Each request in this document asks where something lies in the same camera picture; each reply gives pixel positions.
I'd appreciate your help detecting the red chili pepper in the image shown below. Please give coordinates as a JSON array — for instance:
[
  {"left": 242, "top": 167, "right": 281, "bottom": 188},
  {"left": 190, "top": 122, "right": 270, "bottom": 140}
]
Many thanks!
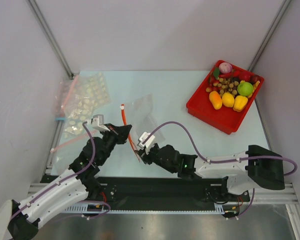
[{"left": 218, "top": 70, "right": 241, "bottom": 79}]

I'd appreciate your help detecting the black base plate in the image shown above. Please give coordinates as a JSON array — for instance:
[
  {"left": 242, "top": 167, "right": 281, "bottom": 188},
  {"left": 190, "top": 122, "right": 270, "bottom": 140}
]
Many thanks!
[{"left": 39, "top": 174, "right": 231, "bottom": 212}]

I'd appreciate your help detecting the aluminium frame post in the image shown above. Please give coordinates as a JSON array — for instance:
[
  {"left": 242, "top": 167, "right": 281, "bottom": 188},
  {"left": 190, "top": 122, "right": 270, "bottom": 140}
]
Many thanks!
[
  {"left": 247, "top": 0, "right": 294, "bottom": 72},
  {"left": 26, "top": 0, "right": 74, "bottom": 79}
]

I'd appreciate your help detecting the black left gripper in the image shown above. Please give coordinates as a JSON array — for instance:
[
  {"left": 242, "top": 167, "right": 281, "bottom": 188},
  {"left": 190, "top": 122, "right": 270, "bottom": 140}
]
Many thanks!
[{"left": 98, "top": 123, "right": 132, "bottom": 165}]

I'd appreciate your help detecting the yellow lemon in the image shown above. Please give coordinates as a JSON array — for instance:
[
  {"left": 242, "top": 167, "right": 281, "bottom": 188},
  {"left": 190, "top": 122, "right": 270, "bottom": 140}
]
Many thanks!
[{"left": 221, "top": 92, "right": 235, "bottom": 108}]

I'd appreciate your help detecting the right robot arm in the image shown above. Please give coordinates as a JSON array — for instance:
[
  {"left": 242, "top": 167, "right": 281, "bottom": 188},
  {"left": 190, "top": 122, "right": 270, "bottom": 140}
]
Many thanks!
[{"left": 136, "top": 144, "right": 285, "bottom": 201}]

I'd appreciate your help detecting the right aluminium frame post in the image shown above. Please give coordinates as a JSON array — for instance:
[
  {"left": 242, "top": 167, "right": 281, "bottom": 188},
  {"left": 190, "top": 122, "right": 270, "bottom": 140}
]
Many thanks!
[{"left": 247, "top": 0, "right": 294, "bottom": 72}]

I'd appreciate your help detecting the dark plum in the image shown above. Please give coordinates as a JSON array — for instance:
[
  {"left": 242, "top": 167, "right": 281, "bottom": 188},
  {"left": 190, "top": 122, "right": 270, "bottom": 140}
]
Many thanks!
[{"left": 250, "top": 74, "right": 261, "bottom": 84}]

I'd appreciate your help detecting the green apple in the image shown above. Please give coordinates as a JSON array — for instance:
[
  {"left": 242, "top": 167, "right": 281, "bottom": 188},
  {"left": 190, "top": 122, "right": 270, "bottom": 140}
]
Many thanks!
[{"left": 237, "top": 81, "right": 254, "bottom": 97}]

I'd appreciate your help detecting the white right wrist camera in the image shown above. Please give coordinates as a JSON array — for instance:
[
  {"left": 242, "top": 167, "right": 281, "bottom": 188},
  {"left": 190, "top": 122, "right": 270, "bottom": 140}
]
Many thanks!
[{"left": 137, "top": 132, "right": 156, "bottom": 154}]

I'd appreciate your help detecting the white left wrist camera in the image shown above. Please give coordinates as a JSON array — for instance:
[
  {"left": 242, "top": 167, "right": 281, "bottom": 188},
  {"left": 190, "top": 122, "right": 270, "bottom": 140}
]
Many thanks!
[{"left": 91, "top": 114, "right": 110, "bottom": 132}]

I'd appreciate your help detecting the red apple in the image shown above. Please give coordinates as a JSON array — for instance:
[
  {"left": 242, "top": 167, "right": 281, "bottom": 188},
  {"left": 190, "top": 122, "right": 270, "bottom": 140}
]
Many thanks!
[{"left": 238, "top": 71, "right": 252, "bottom": 82}]

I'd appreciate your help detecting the red lychee cluster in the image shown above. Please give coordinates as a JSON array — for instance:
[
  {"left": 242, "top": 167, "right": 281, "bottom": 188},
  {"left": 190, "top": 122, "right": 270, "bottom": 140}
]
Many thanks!
[{"left": 206, "top": 75, "right": 220, "bottom": 93}]

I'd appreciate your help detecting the pink zipper empty bag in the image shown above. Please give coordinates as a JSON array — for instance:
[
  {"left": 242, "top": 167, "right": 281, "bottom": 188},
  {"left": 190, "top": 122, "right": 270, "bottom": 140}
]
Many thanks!
[{"left": 50, "top": 80, "right": 89, "bottom": 163}]

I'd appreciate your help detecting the clear zip bag orange zipper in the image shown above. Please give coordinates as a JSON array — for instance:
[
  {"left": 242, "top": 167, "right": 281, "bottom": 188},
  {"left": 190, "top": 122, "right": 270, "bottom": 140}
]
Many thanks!
[{"left": 120, "top": 94, "right": 159, "bottom": 161}]

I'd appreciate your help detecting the left aluminium frame post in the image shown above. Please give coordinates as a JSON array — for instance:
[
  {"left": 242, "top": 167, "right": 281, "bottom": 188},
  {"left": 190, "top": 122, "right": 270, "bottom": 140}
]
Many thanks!
[{"left": 26, "top": 0, "right": 74, "bottom": 79}]

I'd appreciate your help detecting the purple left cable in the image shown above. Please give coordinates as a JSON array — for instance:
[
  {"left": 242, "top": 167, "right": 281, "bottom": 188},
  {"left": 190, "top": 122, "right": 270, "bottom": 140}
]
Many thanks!
[{"left": 8, "top": 121, "right": 112, "bottom": 223}]

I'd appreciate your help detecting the yellow bell pepper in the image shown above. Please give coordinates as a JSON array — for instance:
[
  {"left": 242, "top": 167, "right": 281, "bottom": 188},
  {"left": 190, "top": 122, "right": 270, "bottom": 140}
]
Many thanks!
[{"left": 233, "top": 95, "right": 248, "bottom": 112}]

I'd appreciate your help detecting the bag of white slices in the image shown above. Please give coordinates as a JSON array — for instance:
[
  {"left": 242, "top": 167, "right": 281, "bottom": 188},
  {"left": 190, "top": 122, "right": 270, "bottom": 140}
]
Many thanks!
[{"left": 61, "top": 72, "right": 110, "bottom": 139}]

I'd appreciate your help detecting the purple onion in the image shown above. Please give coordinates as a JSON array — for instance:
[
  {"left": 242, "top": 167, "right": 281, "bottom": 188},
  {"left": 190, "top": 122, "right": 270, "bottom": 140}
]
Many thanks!
[{"left": 218, "top": 62, "right": 233, "bottom": 74}]

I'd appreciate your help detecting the white cable duct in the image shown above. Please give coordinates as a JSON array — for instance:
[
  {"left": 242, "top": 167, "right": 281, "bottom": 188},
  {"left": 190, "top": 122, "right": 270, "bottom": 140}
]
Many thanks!
[{"left": 62, "top": 202, "right": 241, "bottom": 216}]

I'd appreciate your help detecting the orange yellow mango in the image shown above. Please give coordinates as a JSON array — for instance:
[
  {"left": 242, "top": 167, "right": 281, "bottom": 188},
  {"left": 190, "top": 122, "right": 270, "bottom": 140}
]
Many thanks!
[{"left": 209, "top": 91, "right": 223, "bottom": 110}]

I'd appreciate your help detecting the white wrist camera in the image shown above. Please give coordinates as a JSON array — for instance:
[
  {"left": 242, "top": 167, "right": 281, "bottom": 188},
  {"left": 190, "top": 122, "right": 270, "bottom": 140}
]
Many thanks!
[
  {"left": 91, "top": 114, "right": 110, "bottom": 132},
  {"left": 137, "top": 132, "right": 156, "bottom": 154}
]

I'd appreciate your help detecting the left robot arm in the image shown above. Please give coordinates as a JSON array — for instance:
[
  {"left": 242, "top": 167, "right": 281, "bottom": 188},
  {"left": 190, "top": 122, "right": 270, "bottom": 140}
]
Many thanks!
[{"left": 7, "top": 123, "right": 132, "bottom": 240}]

